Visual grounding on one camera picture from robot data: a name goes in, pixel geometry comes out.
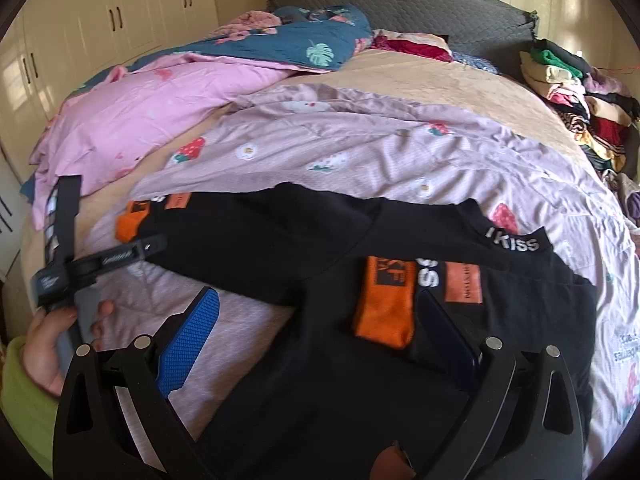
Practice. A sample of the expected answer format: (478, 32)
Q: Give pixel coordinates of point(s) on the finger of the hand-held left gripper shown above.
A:
(125, 255)

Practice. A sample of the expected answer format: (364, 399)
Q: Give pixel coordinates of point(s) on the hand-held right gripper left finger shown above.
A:
(192, 332)

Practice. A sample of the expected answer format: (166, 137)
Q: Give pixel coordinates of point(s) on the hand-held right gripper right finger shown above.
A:
(442, 335)

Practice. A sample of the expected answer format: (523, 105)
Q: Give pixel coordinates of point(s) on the black long-sleeve shirt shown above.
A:
(300, 260)

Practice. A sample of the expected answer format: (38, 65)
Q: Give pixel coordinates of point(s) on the bag of loose clothes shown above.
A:
(625, 200)

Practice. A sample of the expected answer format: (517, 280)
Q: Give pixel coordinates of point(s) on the pile of folded clothes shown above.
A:
(575, 100)

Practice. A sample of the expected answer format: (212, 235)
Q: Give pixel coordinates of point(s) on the person's left hand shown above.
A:
(42, 350)

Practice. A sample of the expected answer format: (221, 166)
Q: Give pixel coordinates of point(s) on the person's right hand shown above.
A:
(395, 465)

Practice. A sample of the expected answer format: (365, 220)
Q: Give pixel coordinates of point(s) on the pink quilt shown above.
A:
(150, 100)

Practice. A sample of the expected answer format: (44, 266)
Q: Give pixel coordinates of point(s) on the lilac floral duvet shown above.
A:
(350, 145)

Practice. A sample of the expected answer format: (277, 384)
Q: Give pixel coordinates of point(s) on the cream wardrobe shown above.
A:
(75, 20)

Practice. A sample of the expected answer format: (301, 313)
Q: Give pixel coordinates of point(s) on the beige blanket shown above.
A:
(425, 80)

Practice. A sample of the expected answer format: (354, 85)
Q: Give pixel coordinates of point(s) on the pink fuzzy cloth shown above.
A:
(247, 24)

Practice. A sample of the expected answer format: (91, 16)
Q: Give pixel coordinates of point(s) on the blue floral pillow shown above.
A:
(475, 63)

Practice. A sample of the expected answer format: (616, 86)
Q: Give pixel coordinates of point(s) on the blue leaf-print quilt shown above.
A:
(320, 45)

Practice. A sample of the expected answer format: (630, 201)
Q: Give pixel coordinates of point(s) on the red and pink cloth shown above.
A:
(415, 47)

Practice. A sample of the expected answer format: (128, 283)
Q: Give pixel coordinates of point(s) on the grey quilted headboard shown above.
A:
(400, 5)

